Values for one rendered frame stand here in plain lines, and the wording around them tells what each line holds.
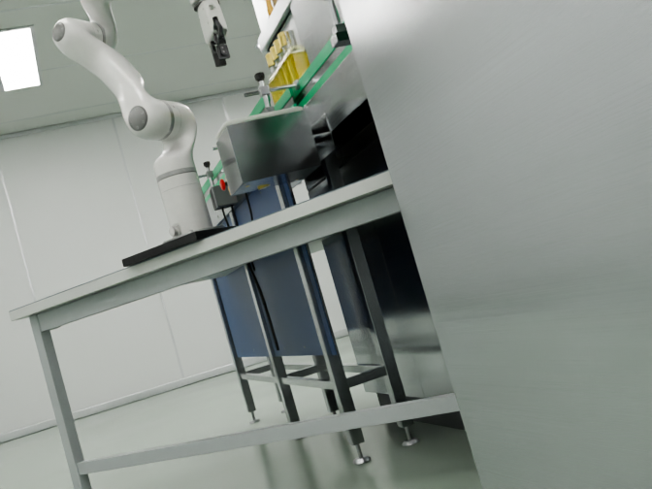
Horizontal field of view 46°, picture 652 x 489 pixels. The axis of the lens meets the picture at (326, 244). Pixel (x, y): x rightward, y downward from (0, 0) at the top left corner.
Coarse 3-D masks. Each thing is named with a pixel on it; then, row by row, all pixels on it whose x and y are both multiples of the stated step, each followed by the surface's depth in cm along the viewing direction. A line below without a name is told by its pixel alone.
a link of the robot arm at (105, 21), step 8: (88, 0) 234; (96, 0) 233; (104, 0) 234; (112, 0) 235; (88, 8) 237; (96, 8) 236; (104, 8) 236; (96, 16) 239; (104, 16) 238; (112, 16) 240; (104, 24) 241; (112, 24) 241; (104, 32) 241; (112, 32) 243; (104, 40) 241; (112, 40) 244; (112, 48) 245
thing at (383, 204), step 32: (384, 192) 187; (288, 224) 203; (320, 224) 198; (352, 224) 193; (224, 256) 216; (256, 256) 210; (128, 288) 237; (160, 288) 230; (32, 320) 262; (64, 320) 254; (64, 416) 259; (352, 416) 199; (384, 416) 194; (416, 416) 189; (64, 448) 259; (160, 448) 236; (192, 448) 229; (224, 448) 223
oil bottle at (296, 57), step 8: (288, 48) 236; (296, 48) 235; (288, 56) 235; (296, 56) 234; (304, 56) 235; (288, 64) 237; (296, 64) 234; (304, 64) 235; (296, 72) 234; (304, 72) 234
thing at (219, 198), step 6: (216, 186) 286; (210, 192) 292; (216, 192) 286; (222, 192) 286; (228, 192) 287; (216, 198) 285; (222, 198) 286; (228, 198) 287; (234, 198) 287; (216, 204) 285; (222, 204) 286; (228, 204) 286; (234, 204) 289; (216, 210) 291
